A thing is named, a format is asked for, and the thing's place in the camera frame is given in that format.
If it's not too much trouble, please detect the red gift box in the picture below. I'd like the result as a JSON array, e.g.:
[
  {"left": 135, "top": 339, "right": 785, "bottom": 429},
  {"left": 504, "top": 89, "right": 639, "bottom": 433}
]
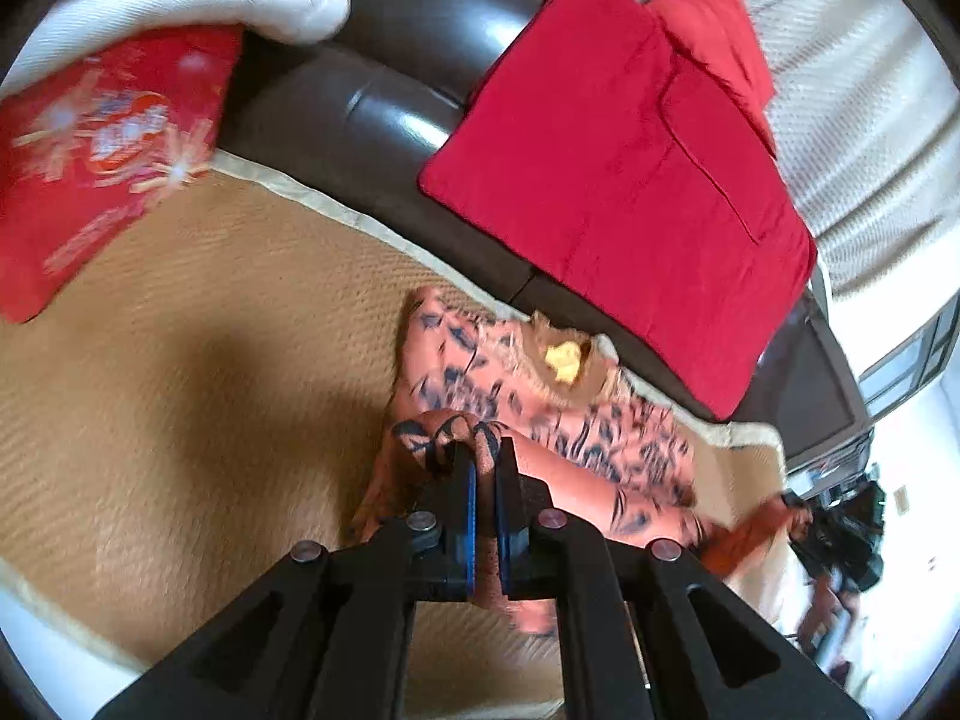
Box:
[{"left": 0, "top": 24, "right": 245, "bottom": 325}]

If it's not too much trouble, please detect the brown leather sofa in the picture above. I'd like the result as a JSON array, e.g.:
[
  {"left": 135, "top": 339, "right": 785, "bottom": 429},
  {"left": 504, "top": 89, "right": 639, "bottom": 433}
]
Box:
[{"left": 217, "top": 0, "right": 875, "bottom": 466}]

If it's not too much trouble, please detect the woven bamboo mat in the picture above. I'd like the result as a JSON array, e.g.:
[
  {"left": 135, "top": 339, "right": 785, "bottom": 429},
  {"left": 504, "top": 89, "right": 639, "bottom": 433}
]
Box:
[{"left": 0, "top": 150, "right": 788, "bottom": 713}]

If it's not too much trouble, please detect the red pillow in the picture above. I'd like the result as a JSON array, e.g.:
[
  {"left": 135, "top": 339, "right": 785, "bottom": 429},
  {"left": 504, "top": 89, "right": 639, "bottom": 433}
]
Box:
[{"left": 645, "top": 0, "right": 777, "bottom": 158}]

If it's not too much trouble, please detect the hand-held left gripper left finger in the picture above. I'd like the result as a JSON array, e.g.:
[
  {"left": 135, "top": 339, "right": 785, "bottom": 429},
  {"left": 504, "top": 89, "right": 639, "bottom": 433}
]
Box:
[{"left": 90, "top": 439, "right": 481, "bottom": 720}]

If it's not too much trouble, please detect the beige dotted curtain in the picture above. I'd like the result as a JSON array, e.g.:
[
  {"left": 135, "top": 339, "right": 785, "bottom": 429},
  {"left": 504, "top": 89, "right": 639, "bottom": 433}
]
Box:
[{"left": 547, "top": 0, "right": 960, "bottom": 301}]

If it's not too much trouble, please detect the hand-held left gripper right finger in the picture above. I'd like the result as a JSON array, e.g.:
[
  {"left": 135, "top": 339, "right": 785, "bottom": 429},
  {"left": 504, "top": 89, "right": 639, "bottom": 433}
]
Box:
[{"left": 491, "top": 435, "right": 882, "bottom": 720}]

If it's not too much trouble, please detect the red blanket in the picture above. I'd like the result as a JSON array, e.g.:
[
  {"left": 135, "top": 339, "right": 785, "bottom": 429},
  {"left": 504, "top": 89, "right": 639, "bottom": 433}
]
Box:
[{"left": 418, "top": 0, "right": 818, "bottom": 422}]

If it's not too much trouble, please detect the orange floral shirt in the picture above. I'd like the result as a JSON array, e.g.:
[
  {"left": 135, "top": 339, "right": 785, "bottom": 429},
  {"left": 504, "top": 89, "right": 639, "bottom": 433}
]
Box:
[{"left": 349, "top": 285, "right": 815, "bottom": 638}]

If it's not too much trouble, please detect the white quilt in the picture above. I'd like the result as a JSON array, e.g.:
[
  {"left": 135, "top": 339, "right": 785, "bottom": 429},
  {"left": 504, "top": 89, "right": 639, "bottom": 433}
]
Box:
[{"left": 0, "top": 0, "right": 352, "bottom": 91}]

